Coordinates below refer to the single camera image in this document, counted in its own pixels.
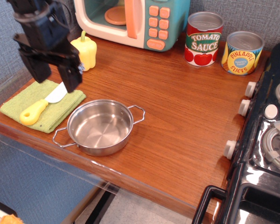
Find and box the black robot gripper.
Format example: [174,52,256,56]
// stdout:
[13,3,83,93]

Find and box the stainless steel two-handled pot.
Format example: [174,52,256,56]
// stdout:
[52,99,146,157]

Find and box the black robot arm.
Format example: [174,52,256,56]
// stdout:
[9,0,83,93]

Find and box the green cloth napkin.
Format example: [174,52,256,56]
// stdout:
[0,80,86,133]

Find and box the yellow toy bell pepper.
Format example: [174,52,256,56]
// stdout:
[70,30,97,71]

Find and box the orange plate inside microwave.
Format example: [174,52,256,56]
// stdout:
[105,6,126,25]

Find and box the teal toy microwave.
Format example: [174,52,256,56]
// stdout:
[74,0,190,52]

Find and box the tomato sauce can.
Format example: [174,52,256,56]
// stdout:
[184,11,224,67]

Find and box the orange object bottom left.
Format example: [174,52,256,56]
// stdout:
[0,214,24,224]

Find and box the pineapple slices can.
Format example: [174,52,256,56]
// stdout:
[221,31,265,76]

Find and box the white stove knob lower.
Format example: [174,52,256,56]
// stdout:
[224,140,237,160]

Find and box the white stove knob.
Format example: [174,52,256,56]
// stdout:
[245,82,257,98]
[238,99,251,117]
[224,140,237,160]

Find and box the white stove knob middle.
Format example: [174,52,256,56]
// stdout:
[238,99,251,117]

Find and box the white stove knob upper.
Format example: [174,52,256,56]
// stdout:
[245,82,257,98]

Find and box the black toy stove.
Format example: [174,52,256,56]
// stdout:
[193,43,280,224]

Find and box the yellow-handled toy knife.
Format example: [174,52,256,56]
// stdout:
[20,82,68,126]

